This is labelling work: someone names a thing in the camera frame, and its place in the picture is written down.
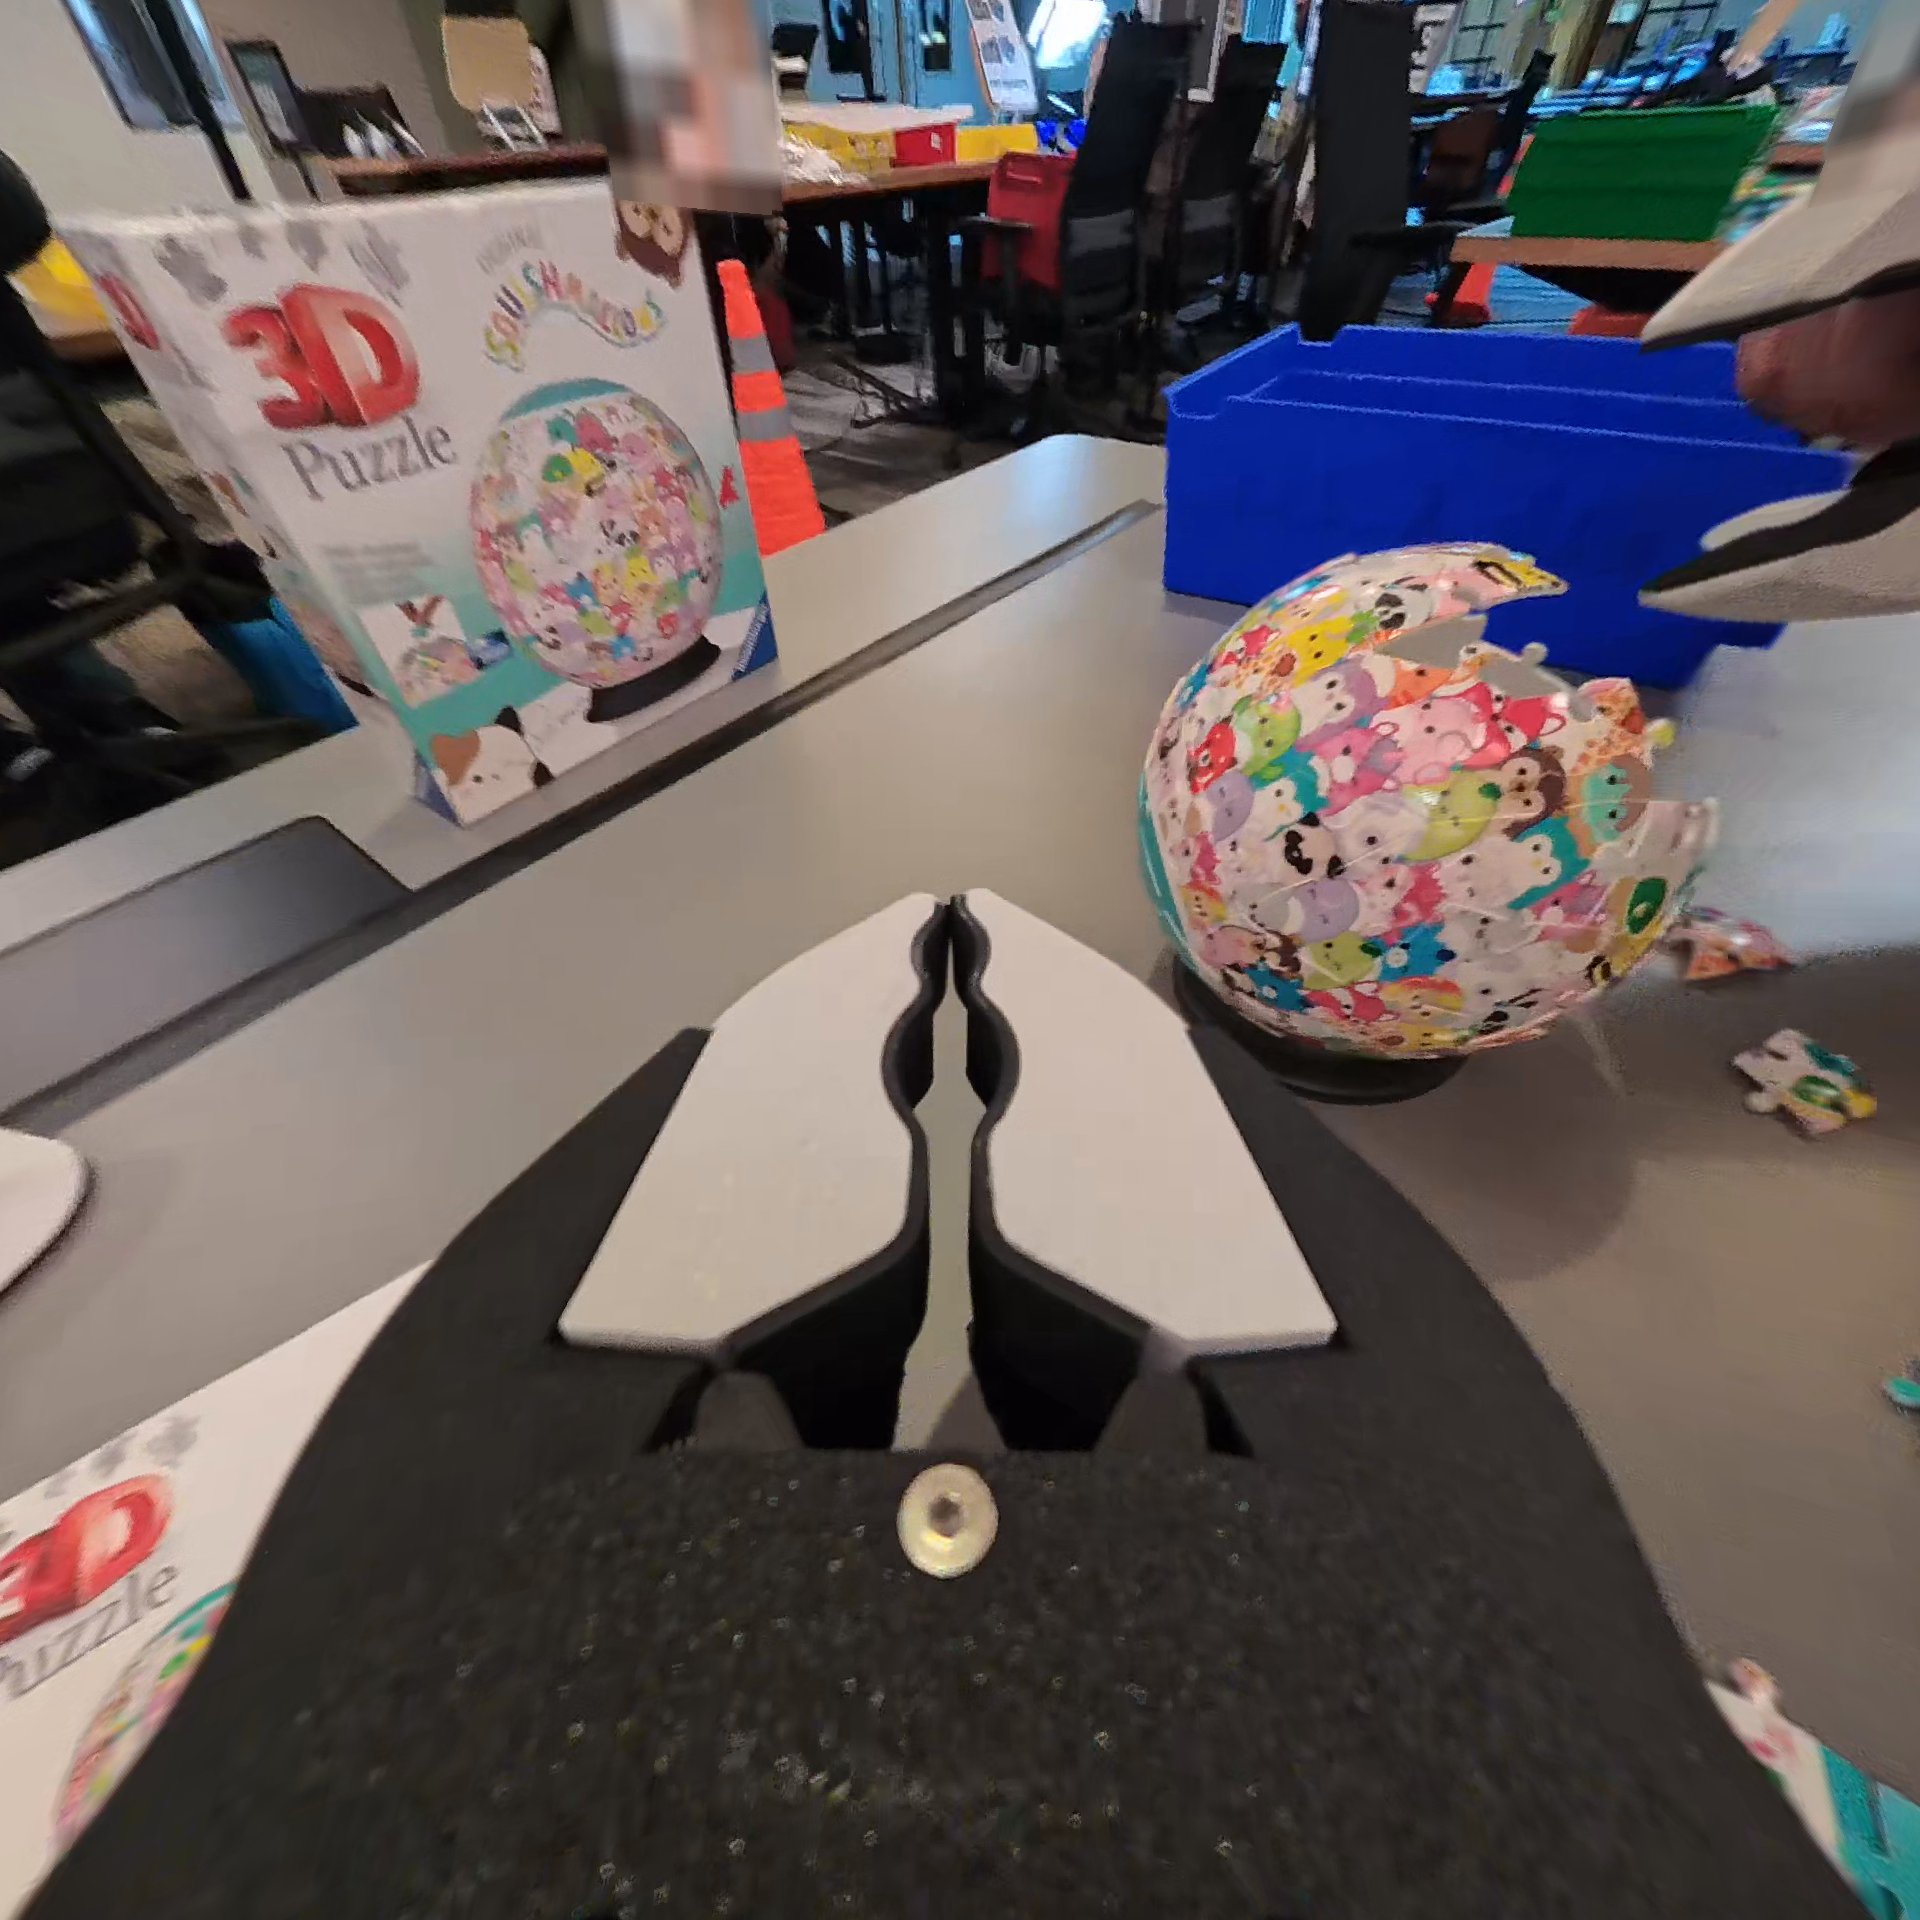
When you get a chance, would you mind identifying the green plastic bin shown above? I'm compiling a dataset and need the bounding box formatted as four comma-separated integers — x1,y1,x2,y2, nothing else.
1505,103,1791,247

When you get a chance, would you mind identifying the dark grey flat panel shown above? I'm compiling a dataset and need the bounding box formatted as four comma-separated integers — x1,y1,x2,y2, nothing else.
0,816,411,1117

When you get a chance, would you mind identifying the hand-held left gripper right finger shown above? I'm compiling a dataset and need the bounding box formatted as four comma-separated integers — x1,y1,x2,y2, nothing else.
954,888,1340,1450

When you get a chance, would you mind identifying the pink orange puzzle piece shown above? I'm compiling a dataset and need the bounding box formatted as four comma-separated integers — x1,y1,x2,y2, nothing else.
1663,907,1797,987

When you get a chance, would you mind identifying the blue plastic bin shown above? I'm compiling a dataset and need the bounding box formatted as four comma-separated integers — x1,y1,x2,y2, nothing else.
1162,322,1863,692

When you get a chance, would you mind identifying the black ball stand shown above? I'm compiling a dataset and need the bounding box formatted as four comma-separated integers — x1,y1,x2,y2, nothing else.
1171,960,1480,1111

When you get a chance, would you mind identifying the wooden table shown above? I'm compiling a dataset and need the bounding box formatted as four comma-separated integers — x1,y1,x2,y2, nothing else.
1452,143,1825,326

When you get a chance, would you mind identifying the white green puzzle piece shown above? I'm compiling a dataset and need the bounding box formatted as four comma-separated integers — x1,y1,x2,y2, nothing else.
1731,1027,1880,1142

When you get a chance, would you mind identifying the person's right hand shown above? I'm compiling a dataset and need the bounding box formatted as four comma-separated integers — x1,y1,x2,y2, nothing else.
1736,301,1920,453

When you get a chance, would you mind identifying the red office chair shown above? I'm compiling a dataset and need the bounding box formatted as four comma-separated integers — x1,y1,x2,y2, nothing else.
961,151,1081,439

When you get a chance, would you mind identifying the printed puzzle box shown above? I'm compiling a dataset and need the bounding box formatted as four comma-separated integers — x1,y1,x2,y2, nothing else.
61,177,783,830

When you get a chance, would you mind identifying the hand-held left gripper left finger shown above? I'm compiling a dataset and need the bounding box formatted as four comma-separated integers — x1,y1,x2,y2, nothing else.
558,894,963,1450

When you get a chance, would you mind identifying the printed puzzle leaflet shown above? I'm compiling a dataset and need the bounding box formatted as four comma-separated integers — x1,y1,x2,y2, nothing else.
0,1267,438,1915

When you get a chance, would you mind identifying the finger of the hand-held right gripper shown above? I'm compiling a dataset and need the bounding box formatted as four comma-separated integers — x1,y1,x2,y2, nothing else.
1639,446,1920,621
1639,15,1920,357

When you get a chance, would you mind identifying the orange traffic cone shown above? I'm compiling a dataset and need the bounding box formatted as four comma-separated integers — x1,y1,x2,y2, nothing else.
715,259,830,561

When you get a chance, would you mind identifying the colourful puzzle ball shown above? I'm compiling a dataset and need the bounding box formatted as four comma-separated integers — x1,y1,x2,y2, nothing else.
1136,543,1722,1063

